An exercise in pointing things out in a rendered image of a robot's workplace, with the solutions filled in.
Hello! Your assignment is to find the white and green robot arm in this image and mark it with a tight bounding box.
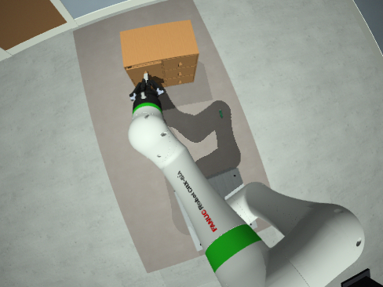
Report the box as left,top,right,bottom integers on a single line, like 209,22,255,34
128,92,365,287

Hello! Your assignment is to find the small wooden chest of drawers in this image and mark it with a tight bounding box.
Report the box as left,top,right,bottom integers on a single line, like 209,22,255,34
120,20,199,82

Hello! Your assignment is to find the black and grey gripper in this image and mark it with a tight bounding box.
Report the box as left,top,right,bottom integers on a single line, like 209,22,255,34
129,73,164,101

